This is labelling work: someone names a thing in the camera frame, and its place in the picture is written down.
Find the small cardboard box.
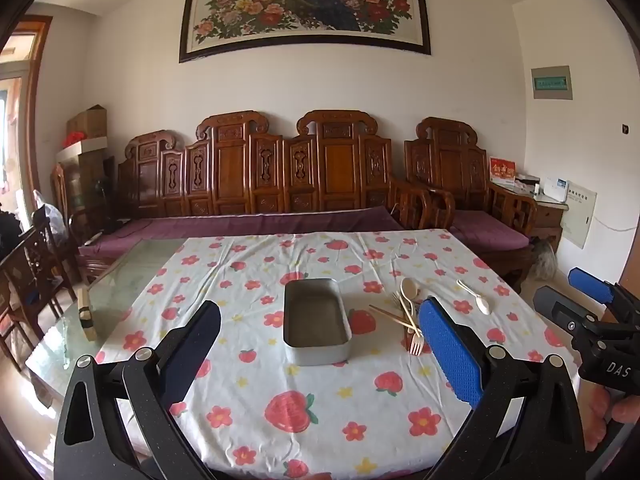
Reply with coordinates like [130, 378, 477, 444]
[66, 104, 108, 140]

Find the carved wooden armchair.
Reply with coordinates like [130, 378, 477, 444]
[404, 116, 538, 293]

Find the brown wooden chopstick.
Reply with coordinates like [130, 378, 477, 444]
[369, 304, 418, 332]
[372, 307, 420, 335]

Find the person's right hand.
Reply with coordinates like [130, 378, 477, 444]
[582, 388, 640, 453]

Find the metal tray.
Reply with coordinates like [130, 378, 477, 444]
[283, 278, 352, 367]

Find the wooden side table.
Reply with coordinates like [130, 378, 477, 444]
[520, 187, 568, 256]

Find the dark cloth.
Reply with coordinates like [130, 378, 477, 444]
[0, 210, 21, 261]

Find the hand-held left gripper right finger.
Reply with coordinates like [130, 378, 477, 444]
[416, 296, 587, 480]

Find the grey electrical wall box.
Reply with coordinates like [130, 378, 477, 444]
[530, 65, 572, 101]

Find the carved wooden sofa bench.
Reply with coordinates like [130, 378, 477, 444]
[75, 110, 457, 286]

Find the wooden block with black band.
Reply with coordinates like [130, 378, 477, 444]
[77, 287, 98, 343]

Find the grey mop head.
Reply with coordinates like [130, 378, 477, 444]
[530, 239, 560, 281]

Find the red gift box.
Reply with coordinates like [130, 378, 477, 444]
[489, 156, 517, 184]

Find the strawberry flower tablecloth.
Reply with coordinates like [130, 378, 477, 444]
[95, 229, 581, 480]

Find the large cream spoon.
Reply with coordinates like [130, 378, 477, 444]
[400, 277, 421, 333]

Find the purple armchair cushion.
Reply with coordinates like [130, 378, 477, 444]
[447, 209, 531, 251]

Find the purple sofa cushion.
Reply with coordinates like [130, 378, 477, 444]
[79, 206, 405, 261]

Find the small cream spoon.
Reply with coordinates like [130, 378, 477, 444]
[456, 279, 492, 315]

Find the white desk device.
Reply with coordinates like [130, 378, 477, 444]
[542, 177, 571, 204]

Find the framed peacock painting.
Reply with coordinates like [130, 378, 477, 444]
[179, 0, 432, 64]

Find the beige fork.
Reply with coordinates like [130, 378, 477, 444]
[398, 300, 422, 336]

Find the clear plastic bag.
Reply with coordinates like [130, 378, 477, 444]
[32, 190, 66, 241]

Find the white flat box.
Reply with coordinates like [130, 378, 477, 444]
[56, 136, 108, 163]

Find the wooden door frame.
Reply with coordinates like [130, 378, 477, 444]
[0, 15, 53, 211]

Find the dark wooden dining chair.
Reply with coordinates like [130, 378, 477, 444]
[0, 225, 78, 361]

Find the white wall cable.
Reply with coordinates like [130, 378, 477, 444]
[592, 216, 640, 233]

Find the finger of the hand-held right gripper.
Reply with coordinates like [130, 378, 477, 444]
[532, 286, 640, 356]
[569, 266, 640, 328]

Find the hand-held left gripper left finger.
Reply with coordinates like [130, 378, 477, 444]
[52, 300, 223, 480]

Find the wooden chair with tall back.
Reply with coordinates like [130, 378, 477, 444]
[50, 162, 91, 281]

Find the white wall panel box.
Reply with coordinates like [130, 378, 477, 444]
[560, 185, 598, 250]

